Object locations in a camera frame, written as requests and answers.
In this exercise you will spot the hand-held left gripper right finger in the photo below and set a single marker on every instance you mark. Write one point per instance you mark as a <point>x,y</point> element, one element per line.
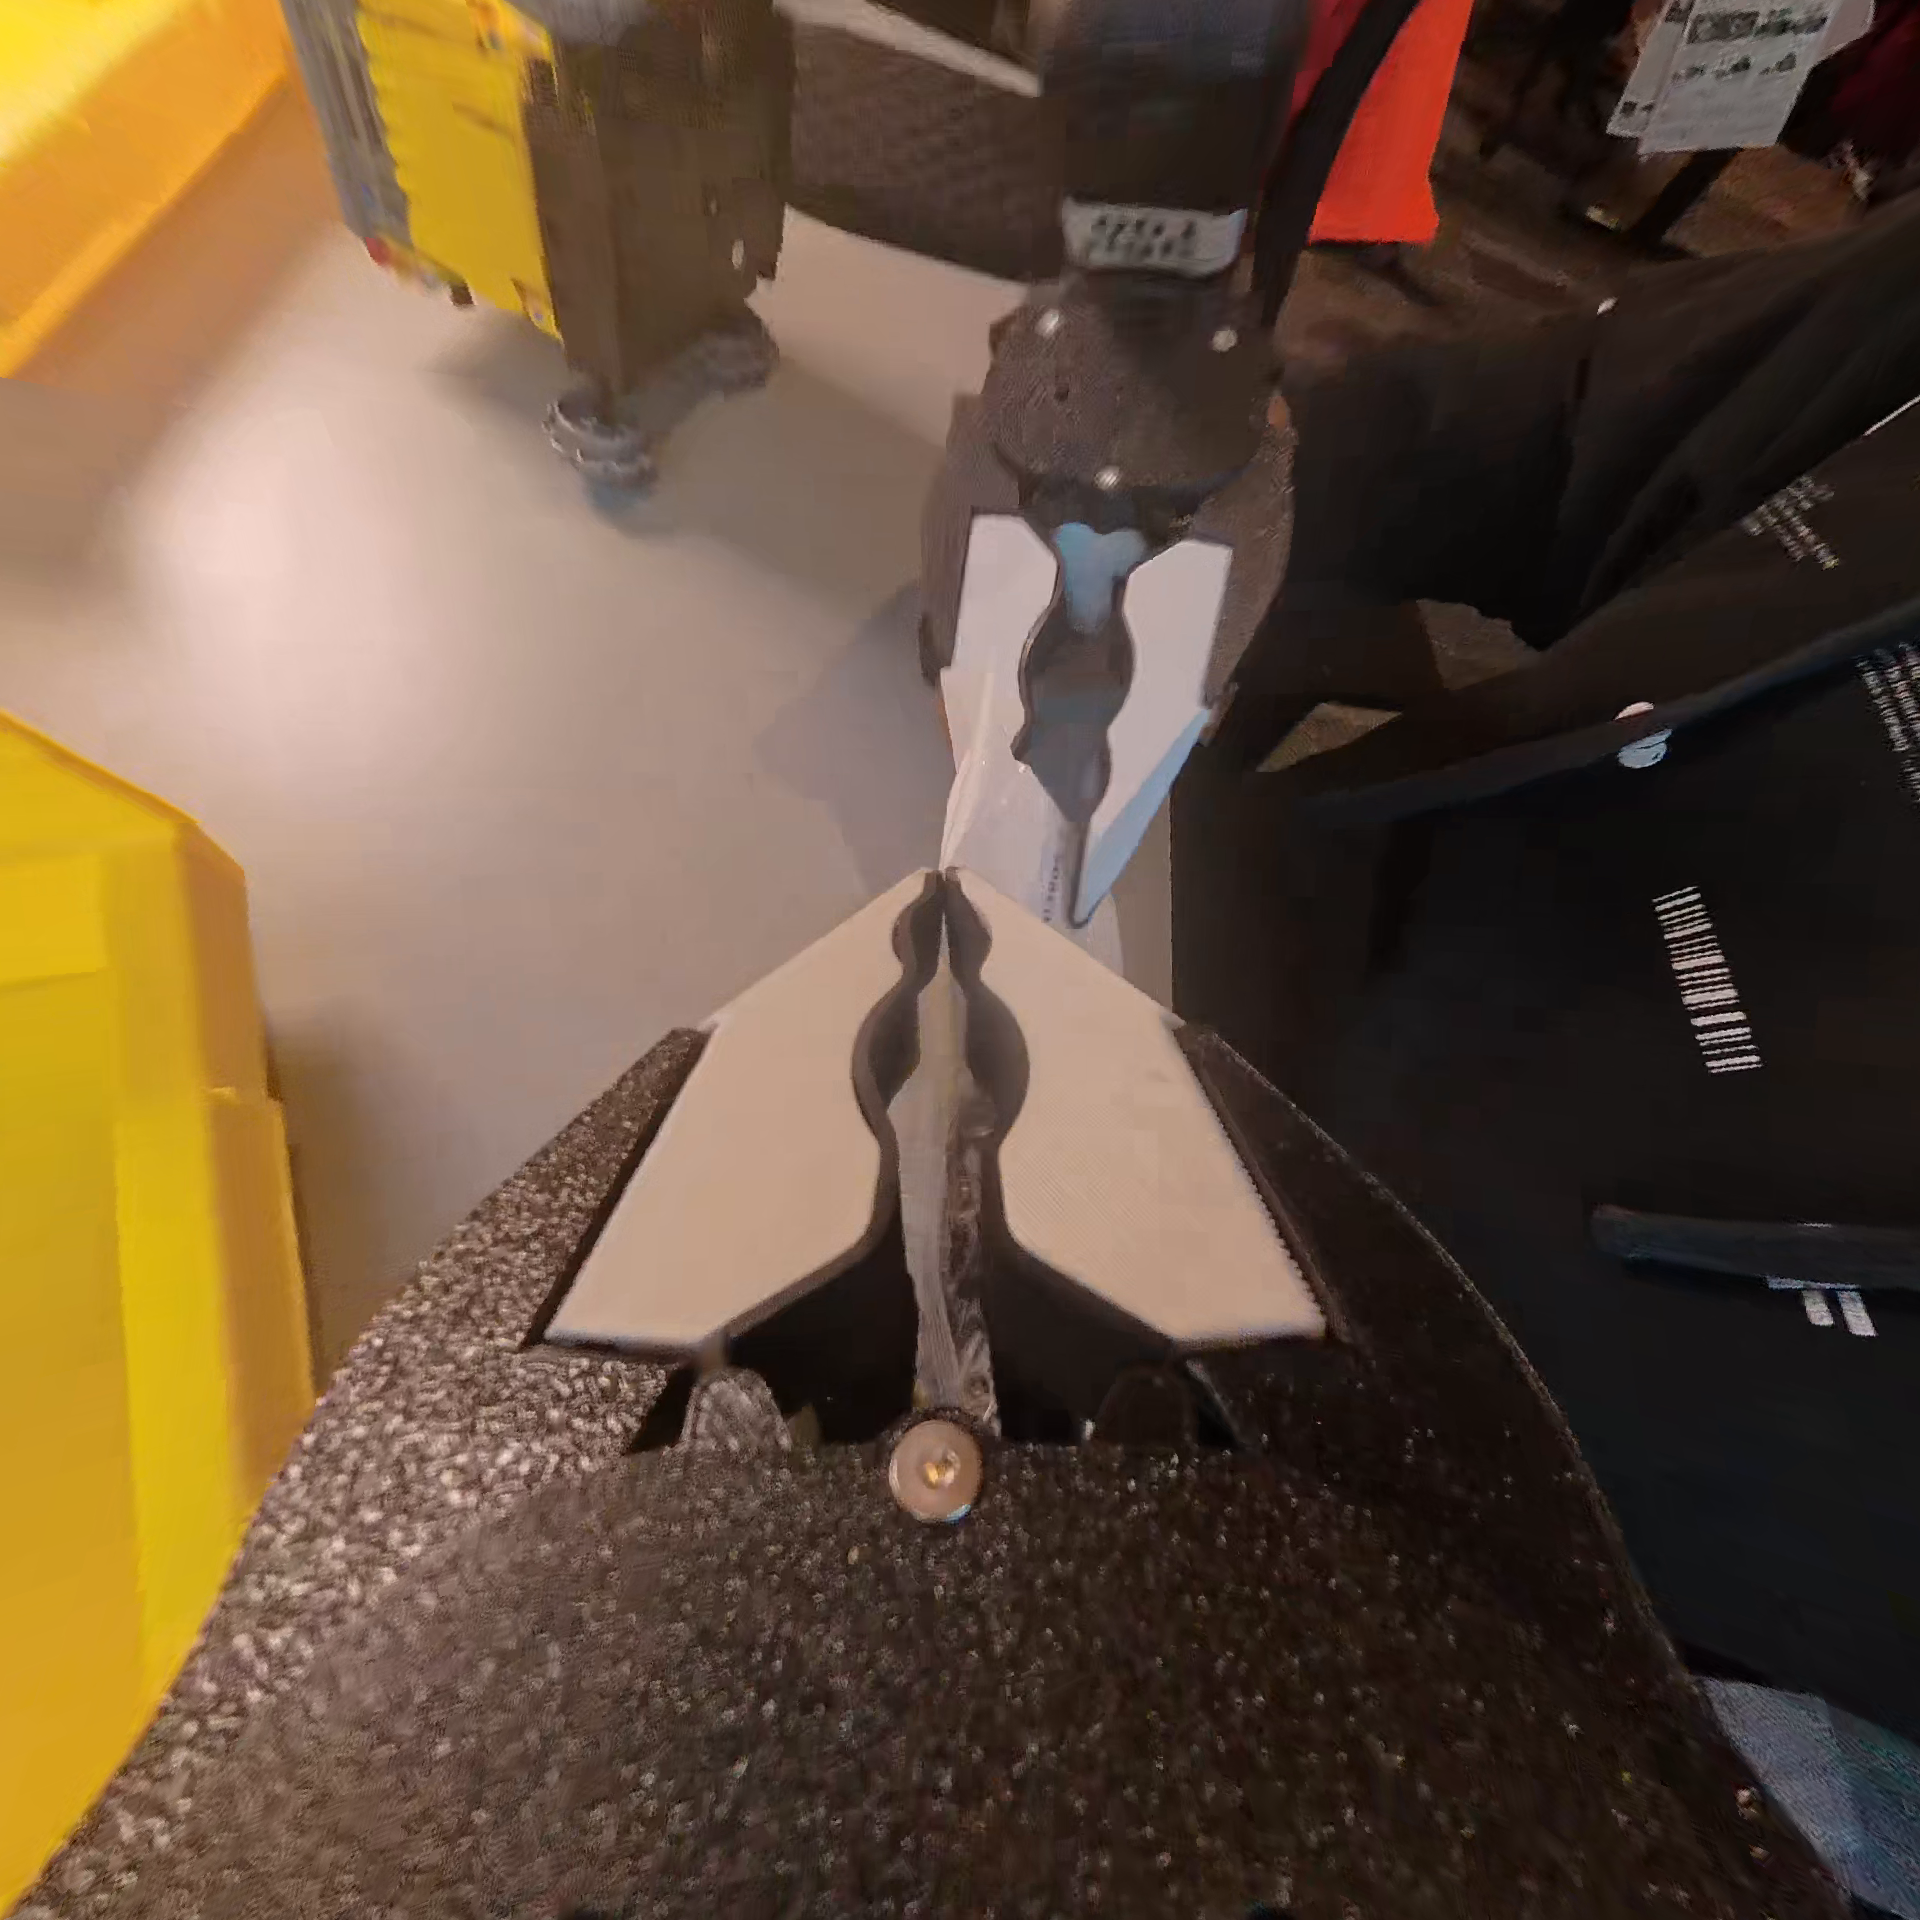
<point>1157,1184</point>

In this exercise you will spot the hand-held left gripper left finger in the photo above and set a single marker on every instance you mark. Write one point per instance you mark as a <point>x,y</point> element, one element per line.
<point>740,1184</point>

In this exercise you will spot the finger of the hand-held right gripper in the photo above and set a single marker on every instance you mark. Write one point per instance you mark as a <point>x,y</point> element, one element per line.
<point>989,616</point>
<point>1173,647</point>

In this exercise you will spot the clear plastic bag of parts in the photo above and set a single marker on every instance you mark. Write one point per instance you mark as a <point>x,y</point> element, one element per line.
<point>989,850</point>

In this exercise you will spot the yellow brick toy truck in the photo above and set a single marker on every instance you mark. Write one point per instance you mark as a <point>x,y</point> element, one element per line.
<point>646,183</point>

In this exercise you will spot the large yellow storage bin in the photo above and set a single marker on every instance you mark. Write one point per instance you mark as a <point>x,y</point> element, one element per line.
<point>118,1280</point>

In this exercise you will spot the pale grey desk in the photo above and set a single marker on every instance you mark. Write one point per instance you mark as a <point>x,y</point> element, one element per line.
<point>446,676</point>

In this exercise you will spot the orange red cloth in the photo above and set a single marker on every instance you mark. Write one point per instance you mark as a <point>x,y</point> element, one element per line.
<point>1398,136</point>

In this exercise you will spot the white printed sheet on stand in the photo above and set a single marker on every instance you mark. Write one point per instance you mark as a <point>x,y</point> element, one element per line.
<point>1726,66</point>

